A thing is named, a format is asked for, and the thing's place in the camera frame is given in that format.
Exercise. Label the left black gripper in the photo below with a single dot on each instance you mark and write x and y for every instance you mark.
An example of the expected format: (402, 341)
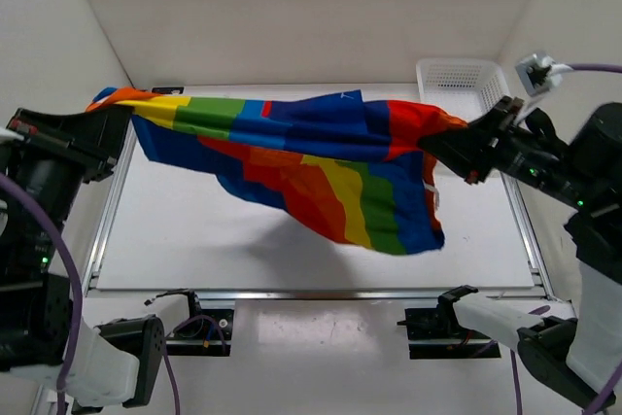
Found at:
(90, 136)

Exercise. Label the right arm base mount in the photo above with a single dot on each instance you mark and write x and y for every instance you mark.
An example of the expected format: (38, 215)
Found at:
(430, 339)

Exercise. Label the left aluminium rail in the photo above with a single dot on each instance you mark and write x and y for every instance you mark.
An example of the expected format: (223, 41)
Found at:
(104, 227)

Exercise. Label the rainbow striped shorts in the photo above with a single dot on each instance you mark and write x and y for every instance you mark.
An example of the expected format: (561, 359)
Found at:
(347, 168)

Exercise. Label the black label sticker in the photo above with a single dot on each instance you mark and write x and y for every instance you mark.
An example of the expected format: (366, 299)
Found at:
(168, 90)

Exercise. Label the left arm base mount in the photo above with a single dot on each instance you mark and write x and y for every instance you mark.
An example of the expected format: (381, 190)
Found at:
(194, 329)

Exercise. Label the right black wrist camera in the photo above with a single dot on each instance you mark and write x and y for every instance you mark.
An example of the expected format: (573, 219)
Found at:
(539, 73)

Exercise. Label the white plastic basket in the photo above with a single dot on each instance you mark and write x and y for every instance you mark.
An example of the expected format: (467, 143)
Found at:
(465, 88)

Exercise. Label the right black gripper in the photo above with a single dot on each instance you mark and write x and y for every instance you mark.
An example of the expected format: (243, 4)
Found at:
(470, 150)

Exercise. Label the front aluminium rail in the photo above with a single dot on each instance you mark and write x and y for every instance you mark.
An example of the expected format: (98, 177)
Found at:
(535, 292)

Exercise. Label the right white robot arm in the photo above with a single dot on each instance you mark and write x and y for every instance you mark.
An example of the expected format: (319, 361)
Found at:
(577, 358)

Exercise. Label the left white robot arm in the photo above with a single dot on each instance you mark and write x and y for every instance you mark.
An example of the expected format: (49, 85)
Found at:
(45, 159)

